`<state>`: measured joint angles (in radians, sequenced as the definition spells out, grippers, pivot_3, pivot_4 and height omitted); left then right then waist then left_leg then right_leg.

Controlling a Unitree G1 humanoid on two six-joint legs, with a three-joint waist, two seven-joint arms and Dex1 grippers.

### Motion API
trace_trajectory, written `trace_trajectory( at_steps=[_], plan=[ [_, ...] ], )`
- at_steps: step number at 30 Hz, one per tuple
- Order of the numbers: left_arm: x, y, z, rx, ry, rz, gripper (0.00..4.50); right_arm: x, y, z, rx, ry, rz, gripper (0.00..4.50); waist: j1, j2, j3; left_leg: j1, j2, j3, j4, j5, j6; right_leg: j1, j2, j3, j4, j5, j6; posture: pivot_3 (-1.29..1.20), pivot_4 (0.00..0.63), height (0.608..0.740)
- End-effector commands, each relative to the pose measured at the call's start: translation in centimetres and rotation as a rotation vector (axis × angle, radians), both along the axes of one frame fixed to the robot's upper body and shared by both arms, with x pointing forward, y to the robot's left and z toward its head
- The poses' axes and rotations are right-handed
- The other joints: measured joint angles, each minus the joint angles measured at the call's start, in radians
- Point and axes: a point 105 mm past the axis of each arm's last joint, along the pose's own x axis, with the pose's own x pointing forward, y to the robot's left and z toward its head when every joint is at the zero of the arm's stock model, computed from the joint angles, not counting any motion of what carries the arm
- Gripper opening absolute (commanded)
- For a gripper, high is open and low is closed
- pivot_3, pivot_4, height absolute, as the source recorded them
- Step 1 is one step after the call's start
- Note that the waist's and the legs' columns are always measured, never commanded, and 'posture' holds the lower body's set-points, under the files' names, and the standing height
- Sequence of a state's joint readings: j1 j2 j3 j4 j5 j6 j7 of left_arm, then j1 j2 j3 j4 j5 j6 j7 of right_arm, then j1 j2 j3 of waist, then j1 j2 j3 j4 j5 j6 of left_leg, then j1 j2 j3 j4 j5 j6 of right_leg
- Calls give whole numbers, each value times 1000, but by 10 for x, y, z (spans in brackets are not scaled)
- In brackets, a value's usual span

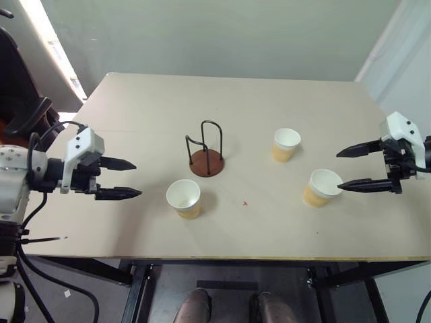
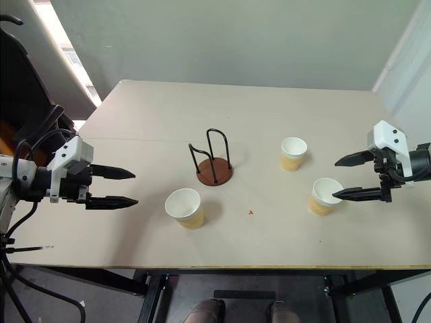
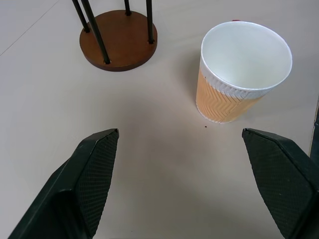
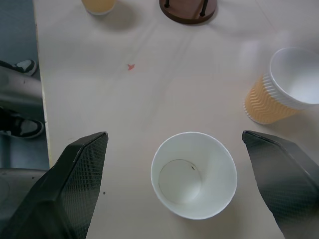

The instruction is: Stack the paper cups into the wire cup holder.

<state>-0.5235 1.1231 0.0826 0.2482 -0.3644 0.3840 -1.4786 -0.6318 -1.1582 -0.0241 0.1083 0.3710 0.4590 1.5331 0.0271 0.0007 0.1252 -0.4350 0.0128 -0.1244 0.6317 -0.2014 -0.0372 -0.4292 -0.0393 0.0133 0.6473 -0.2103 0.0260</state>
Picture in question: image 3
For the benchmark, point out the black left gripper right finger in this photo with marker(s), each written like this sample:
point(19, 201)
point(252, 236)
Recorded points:
point(281, 179)

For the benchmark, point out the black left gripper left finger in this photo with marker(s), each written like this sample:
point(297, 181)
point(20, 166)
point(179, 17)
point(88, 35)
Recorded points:
point(82, 184)

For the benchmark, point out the orange ribbed paper cup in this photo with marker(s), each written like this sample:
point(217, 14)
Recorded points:
point(231, 99)

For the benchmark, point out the round wooden stand with rods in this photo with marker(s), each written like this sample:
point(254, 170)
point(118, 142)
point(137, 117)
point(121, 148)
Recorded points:
point(119, 42)

